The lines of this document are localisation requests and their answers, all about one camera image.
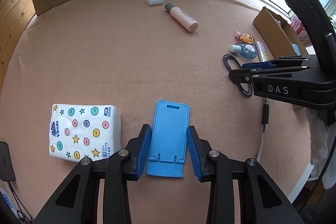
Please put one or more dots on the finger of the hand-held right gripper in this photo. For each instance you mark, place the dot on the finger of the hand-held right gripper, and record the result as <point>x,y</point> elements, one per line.
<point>257,65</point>
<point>241,76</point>

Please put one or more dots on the white translucent block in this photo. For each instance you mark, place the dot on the white translucent block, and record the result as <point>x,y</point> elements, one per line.
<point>155,1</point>

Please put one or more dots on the small blue mouthwash bottle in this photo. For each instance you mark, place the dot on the small blue mouthwash bottle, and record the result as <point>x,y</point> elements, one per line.
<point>245,52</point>

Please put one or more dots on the pink bottle with grey cap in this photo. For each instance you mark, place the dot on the pink bottle with grey cap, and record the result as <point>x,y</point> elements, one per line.
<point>182,18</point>

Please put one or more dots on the clear ballpoint pen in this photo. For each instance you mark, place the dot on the clear ballpoint pen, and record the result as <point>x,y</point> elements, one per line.
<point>263,132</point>

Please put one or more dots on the cardboard box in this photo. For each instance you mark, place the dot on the cardboard box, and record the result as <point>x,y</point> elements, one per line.
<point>270,27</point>

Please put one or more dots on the blue phone stand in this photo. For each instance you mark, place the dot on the blue phone stand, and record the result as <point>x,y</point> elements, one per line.
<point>169,134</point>

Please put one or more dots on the potted spider plant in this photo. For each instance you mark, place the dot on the potted spider plant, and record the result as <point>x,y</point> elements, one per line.
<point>299,27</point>

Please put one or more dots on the star print tissue pack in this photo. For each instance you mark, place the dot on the star print tissue pack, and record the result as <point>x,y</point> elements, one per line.
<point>84,132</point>

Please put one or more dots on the person's right forearm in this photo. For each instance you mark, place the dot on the person's right forearm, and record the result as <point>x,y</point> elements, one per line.
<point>319,140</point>

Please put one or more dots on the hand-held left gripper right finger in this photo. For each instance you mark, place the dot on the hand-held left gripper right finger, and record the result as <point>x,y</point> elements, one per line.
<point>193,153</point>

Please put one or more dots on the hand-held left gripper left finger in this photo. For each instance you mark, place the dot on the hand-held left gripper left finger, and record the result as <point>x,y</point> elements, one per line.
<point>143,150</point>

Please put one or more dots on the black power adapter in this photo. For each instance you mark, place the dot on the black power adapter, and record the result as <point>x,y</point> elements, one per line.
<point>6,161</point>

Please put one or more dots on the white power strip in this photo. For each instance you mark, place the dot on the white power strip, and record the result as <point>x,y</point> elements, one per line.
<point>5,199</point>

